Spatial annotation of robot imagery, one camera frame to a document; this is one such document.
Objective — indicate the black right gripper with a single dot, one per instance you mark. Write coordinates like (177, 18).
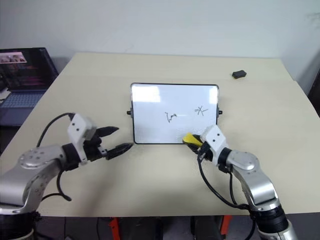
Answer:
(205, 151)

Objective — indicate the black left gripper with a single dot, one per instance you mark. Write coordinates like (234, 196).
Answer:
(92, 150)

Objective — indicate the yellow whiteboard eraser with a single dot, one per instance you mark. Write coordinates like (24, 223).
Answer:
(190, 139)

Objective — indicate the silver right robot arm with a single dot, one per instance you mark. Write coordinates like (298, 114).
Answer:
(255, 175)

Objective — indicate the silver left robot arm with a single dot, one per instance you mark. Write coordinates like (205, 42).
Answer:
(30, 172)

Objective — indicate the small black-framed whiteboard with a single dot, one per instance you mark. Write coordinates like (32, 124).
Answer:
(155, 125)

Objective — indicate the small black block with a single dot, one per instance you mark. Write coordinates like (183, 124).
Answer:
(239, 74)

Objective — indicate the orange part under table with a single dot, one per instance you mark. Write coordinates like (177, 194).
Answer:
(226, 225)
(114, 228)

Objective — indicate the open dark laptop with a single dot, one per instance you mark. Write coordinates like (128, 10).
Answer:
(23, 72)

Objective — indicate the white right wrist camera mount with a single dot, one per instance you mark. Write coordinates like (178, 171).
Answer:
(215, 140)

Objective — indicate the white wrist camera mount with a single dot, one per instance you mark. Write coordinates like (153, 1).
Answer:
(215, 140)
(79, 130)

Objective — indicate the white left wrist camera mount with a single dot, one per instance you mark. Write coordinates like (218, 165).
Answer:
(79, 130)

